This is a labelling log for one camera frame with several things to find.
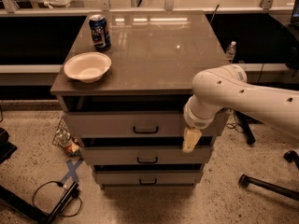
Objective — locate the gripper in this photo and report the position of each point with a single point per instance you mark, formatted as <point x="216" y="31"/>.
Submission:
<point x="194" y="119"/>

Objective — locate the black table leg left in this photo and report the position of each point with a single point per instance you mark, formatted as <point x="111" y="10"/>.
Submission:
<point x="12" y="201"/>

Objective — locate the white paper bowl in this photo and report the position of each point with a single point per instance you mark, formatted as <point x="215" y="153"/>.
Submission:
<point x="87" y="67"/>

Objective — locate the wire mesh waste basket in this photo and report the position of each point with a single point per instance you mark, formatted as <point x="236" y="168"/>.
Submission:
<point x="65" y="141"/>

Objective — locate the blue soda can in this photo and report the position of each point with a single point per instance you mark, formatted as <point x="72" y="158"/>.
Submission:
<point x="100" y="33"/>

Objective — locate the grey drawer cabinet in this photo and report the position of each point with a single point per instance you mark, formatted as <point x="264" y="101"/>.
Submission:
<point x="155" y="56"/>

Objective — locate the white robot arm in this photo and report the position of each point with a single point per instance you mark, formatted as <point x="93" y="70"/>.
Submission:
<point x="227" y="87"/>

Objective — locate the grey top drawer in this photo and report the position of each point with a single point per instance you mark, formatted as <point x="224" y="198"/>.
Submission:
<point x="125" y="124"/>

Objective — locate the clear plastic water bottle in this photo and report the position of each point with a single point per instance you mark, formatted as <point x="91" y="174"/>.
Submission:
<point x="231" y="51"/>

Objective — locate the grey middle drawer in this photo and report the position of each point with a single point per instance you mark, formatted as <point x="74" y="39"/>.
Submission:
<point x="144" y="155"/>

